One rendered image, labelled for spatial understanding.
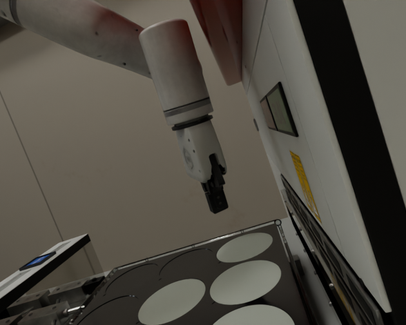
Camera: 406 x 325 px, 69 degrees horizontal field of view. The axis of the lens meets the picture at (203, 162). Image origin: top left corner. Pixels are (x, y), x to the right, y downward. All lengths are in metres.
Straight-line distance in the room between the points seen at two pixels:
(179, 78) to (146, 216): 2.12
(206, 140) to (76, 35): 0.26
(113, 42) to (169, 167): 1.87
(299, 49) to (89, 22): 0.40
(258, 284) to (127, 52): 0.44
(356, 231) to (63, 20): 0.49
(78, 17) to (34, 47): 2.39
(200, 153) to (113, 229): 2.27
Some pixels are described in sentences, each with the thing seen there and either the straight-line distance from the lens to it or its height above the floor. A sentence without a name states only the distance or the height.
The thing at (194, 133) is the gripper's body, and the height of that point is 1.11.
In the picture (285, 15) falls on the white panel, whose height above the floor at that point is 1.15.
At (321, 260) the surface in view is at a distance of 0.34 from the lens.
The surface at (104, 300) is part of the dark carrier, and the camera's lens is 0.57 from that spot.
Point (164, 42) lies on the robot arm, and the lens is 0.48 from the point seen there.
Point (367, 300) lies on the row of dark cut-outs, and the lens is 0.23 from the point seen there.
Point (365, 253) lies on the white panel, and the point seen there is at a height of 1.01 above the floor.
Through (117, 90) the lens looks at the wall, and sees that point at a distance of 2.48.
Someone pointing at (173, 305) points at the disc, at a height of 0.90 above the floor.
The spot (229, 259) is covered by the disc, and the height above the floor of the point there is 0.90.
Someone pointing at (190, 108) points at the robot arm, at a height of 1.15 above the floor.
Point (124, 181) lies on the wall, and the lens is 2.53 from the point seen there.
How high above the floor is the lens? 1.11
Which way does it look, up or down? 5 degrees down
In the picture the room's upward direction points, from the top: 20 degrees counter-clockwise
